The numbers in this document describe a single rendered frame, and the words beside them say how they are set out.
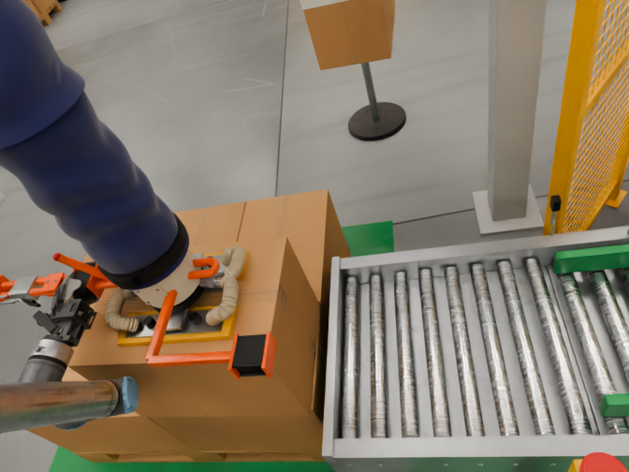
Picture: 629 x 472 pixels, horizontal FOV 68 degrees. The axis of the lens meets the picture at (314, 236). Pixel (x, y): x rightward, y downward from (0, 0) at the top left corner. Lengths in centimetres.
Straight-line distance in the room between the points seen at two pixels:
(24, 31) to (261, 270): 80
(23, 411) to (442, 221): 209
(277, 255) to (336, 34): 158
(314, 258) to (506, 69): 102
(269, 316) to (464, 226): 153
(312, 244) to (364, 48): 123
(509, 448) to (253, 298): 77
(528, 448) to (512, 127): 129
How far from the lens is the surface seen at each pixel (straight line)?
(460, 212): 263
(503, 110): 210
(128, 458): 245
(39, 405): 106
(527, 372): 154
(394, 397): 157
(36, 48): 95
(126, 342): 141
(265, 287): 132
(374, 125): 326
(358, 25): 265
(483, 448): 140
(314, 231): 195
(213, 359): 108
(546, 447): 142
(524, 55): 199
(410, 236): 254
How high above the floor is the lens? 194
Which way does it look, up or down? 46 degrees down
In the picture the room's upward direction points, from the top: 22 degrees counter-clockwise
